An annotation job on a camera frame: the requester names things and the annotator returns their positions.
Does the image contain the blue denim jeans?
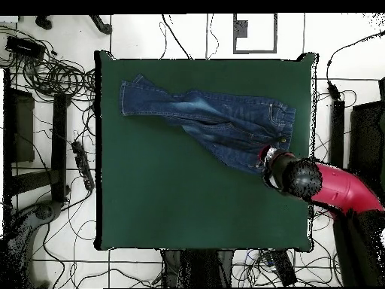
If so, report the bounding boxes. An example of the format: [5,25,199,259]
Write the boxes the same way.
[119,73,297,177]

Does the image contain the black upright bar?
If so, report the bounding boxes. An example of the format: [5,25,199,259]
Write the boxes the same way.
[329,100,346,169]

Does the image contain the black power adapter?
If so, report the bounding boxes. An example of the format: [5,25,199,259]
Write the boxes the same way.
[326,80,343,101]

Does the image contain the dark green table cloth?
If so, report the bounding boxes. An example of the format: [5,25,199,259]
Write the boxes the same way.
[94,50,318,252]

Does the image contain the black cabinet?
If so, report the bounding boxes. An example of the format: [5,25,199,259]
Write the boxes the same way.
[348,77,385,193]

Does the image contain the black power strip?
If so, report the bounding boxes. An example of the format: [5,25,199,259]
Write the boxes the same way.
[262,249,298,287]
[71,140,95,191]

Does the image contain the black metal column stand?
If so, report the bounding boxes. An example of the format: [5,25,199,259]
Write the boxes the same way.
[162,248,235,288]

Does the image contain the black stand foot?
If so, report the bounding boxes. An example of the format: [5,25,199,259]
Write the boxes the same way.
[88,14,113,35]
[35,14,53,31]

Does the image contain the grey chair base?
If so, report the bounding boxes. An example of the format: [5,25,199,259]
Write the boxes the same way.
[4,200,65,287]

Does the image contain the black electronics box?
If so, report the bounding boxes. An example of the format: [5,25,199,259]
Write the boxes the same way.
[5,35,47,59]

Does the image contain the grey square frame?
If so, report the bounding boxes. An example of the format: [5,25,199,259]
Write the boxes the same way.
[232,13,278,55]

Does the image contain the black frame stand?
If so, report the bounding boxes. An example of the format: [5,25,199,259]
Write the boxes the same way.
[2,68,71,208]

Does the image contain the black cable tangle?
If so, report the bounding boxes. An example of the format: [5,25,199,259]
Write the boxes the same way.
[0,26,97,102]

